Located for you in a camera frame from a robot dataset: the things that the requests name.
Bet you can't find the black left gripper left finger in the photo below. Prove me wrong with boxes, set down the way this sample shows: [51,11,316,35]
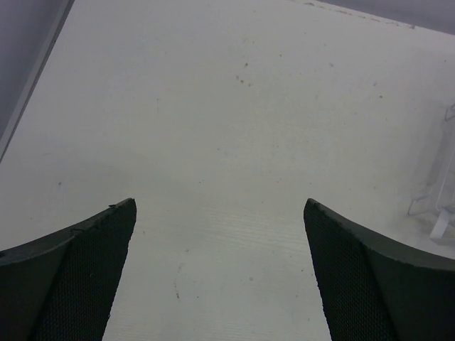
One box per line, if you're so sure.
[1,198,137,340]

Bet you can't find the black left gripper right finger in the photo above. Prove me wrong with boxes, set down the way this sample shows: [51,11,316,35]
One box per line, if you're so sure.
[303,199,454,340]

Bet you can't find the white wire dish rack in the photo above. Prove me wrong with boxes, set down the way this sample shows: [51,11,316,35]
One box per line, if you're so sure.
[407,104,454,242]

